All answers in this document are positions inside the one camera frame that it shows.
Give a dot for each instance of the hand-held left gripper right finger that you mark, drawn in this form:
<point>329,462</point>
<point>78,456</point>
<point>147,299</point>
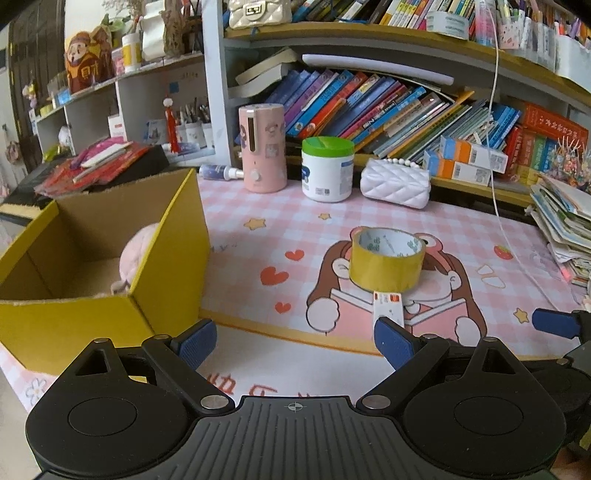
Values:
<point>392,344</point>

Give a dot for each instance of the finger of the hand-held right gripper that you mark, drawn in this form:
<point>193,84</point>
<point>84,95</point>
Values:
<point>554,323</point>

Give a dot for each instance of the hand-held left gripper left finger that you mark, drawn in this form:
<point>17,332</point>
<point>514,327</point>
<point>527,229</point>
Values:
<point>198,341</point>

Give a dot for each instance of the yellow tape roll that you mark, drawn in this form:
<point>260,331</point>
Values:
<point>385,267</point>

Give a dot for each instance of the pink plush pig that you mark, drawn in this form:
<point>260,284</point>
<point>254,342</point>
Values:
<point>136,258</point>

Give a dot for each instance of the yellow cardboard box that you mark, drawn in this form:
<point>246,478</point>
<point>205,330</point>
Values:
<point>92,318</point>

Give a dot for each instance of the white orange card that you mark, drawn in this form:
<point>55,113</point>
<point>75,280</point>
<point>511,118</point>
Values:
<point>388,309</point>

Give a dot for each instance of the stack of paper booklets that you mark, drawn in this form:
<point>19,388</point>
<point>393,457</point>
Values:
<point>563,226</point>

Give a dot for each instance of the pink checked tablecloth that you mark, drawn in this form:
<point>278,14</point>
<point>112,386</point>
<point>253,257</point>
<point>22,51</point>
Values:
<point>286,221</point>

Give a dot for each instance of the white quilted purse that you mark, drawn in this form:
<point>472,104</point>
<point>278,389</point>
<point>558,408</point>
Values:
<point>395,184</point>

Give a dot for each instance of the clear spray bottle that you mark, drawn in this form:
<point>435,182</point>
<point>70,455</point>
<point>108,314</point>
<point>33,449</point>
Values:
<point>219,172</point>

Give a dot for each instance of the orange white small box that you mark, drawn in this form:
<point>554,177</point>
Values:
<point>455,173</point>
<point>471,154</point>

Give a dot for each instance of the white jar green lid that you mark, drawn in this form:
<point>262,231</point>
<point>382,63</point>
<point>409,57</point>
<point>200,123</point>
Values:
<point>328,175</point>

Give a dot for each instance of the red boxed book set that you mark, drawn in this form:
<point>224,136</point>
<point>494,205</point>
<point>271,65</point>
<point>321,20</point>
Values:
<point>549,138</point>

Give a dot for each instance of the black electronic keyboard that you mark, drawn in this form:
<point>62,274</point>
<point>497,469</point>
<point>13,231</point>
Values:
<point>147,159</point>

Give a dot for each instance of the pile of red packets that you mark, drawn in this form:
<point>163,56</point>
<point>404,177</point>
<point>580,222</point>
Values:
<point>115,166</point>

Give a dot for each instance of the pink humidifier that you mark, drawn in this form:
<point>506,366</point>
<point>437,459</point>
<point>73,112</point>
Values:
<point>263,152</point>

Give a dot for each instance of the cream notebook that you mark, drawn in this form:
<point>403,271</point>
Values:
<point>106,154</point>

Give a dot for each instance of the red tassel ornament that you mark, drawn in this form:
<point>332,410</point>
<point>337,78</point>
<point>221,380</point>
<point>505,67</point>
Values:
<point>171,124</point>

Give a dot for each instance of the white red-label box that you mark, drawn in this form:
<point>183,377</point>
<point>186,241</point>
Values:
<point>117,128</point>

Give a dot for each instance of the row of leaning books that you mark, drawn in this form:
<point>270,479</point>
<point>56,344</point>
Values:
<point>369,110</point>

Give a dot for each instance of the white cubby shelf unit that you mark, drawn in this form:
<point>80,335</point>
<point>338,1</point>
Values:
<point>138,101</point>

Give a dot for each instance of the wooden bookshelf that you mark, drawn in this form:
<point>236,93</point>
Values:
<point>217,69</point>

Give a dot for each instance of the white yellow-label bottle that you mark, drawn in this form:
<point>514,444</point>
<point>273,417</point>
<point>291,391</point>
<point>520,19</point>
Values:
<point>131,53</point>

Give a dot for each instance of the fortune god figure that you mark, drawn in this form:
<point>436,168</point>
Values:
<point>87,60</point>

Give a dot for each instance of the pastel gradient bottle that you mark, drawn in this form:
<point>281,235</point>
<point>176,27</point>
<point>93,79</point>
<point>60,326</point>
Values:
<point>485,23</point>

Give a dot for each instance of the white ribbon roll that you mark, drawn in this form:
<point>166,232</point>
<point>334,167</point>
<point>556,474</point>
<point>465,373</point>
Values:
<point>153,34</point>

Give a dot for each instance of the white printed tape roll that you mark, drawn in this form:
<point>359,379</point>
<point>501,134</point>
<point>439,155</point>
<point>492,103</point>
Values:
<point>448,23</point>

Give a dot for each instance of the row of upright books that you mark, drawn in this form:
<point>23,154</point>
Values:
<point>392,11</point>

